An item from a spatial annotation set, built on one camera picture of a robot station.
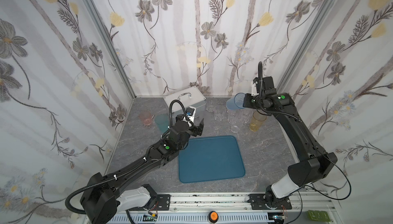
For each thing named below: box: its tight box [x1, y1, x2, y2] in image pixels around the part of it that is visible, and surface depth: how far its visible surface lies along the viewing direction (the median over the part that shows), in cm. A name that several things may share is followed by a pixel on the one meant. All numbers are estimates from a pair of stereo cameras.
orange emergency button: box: [207, 210, 219, 224], surface depth 64 cm
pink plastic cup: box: [139, 111, 152, 126], surface depth 106 cm
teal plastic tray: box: [178, 135, 246, 184], surface depth 88 cm
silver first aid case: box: [163, 85, 207, 122], surface depth 101 cm
